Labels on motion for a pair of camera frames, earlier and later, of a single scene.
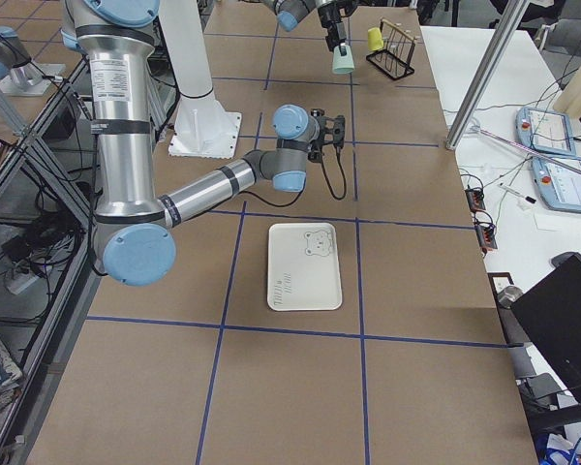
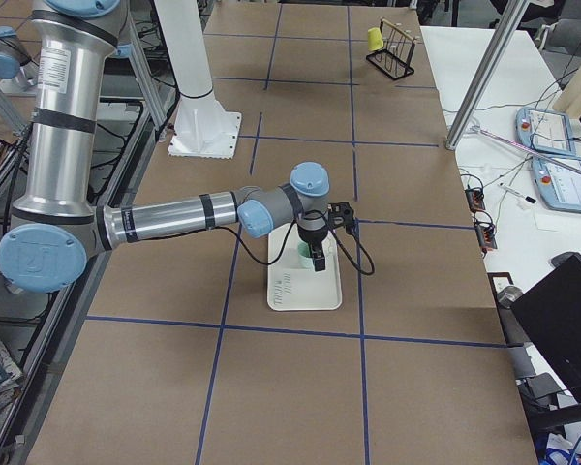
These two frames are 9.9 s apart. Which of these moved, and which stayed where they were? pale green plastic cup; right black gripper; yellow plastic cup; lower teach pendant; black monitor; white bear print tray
Moved: pale green plastic cup; right black gripper
Stayed: white bear print tray; yellow plastic cup; lower teach pendant; black monitor
